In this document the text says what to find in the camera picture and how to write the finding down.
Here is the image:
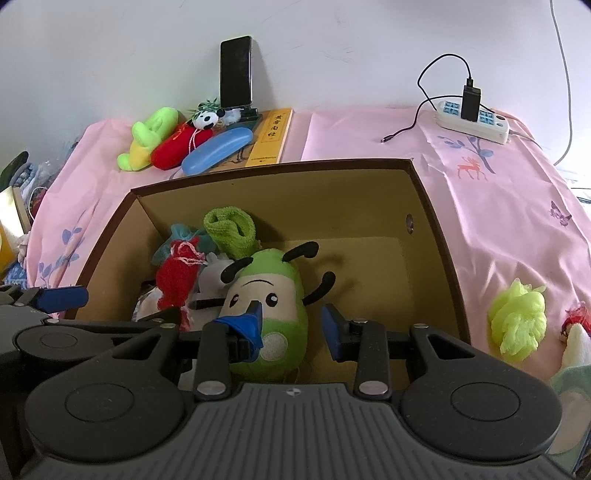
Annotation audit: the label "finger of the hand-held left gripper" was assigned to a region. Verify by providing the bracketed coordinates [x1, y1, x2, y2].
[25, 285, 89, 312]
[44, 308, 182, 344]

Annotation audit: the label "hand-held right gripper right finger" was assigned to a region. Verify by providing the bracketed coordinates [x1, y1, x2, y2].
[321, 303, 478, 401]

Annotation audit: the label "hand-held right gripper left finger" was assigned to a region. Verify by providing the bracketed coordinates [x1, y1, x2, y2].
[111, 300, 265, 401]

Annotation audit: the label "white printed packet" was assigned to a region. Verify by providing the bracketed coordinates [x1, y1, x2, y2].
[133, 284, 162, 321]

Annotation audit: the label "red knitted toy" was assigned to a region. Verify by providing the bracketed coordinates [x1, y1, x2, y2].
[156, 237, 204, 330]

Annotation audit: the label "green pea plush toy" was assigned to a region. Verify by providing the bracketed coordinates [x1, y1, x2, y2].
[219, 241, 336, 384]

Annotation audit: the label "white soft toy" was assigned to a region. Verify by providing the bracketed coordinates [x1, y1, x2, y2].
[187, 253, 241, 333]

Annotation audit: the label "teal cloth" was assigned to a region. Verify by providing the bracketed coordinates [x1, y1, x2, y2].
[152, 224, 213, 266]

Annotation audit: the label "brown cardboard box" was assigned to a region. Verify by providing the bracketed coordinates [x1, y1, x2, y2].
[60, 158, 472, 384]

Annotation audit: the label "blue patterned cloth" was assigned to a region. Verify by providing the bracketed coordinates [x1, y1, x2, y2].
[4, 263, 28, 289]

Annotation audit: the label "clear plastic bags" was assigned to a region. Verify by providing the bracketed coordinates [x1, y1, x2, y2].
[18, 161, 61, 217]

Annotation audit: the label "dark green object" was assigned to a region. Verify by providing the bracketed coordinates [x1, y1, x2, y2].
[0, 151, 29, 185]

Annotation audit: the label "red plush toy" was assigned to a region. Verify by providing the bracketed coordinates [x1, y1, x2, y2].
[151, 122, 214, 171]

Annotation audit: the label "blue glasses case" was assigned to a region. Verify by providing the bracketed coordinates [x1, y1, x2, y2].
[181, 128, 254, 176]

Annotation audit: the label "yellow-green mesh bath sponge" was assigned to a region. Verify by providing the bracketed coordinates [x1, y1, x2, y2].
[488, 278, 548, 362]

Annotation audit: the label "green yellow plush toy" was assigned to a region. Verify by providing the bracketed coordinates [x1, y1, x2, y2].
[117, 107, 180, 172]

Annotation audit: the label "pink printed tablecloth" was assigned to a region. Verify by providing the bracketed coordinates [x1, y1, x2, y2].
[25, 107, 591, 480]

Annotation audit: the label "yellow book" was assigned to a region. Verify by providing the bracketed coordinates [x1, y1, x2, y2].
[226, 108, 294, 168]

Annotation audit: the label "black phone stand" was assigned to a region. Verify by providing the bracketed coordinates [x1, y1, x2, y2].
[231, 105, 264, 127]

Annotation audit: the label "panda plush toy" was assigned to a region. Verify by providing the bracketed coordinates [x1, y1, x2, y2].
[188, 98, 243, 131]

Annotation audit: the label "red white small plush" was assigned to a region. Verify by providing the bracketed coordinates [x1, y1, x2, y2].
[560, 301, 591, 344]

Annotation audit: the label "white power strip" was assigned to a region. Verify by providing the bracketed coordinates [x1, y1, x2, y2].
[436, 100, 511, 145]

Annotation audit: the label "black smartphone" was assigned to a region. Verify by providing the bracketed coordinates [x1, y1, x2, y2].
[219, 35, 253, 108]

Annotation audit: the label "black charger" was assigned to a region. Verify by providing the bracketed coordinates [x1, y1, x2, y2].
[460, 78, 482, 123]

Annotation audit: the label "black charging cable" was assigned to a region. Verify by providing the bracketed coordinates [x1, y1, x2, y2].
[381, 54, 474, 144]

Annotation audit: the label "white cable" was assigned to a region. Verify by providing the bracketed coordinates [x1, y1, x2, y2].
[549, 0, 573, 167]

